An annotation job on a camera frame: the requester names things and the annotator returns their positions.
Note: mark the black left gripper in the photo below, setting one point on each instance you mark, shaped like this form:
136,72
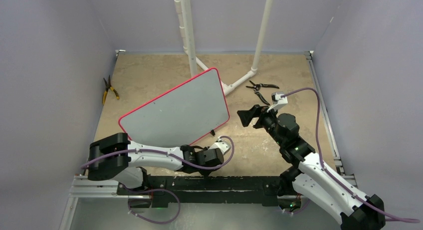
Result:
205,171

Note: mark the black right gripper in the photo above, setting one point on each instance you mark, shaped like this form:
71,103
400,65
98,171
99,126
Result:
257,111

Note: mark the red framed whiteboard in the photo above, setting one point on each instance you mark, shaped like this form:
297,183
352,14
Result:
180,116

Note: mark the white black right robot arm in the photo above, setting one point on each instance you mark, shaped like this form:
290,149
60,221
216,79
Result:
351,208

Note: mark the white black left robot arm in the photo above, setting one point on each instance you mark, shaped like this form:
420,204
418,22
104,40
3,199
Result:
120,159

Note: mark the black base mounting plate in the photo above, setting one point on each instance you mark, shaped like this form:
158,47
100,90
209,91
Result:
160,191

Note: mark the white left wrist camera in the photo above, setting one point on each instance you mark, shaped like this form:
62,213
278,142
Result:
221,145

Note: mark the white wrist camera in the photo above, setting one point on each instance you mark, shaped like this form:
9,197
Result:
279,100
221,145

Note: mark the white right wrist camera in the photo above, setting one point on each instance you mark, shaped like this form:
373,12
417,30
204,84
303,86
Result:
279,100

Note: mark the yellow handled pliers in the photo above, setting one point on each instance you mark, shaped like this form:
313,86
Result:
109,87

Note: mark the metal corner bracket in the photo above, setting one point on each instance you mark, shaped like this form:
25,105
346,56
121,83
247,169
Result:
119,51

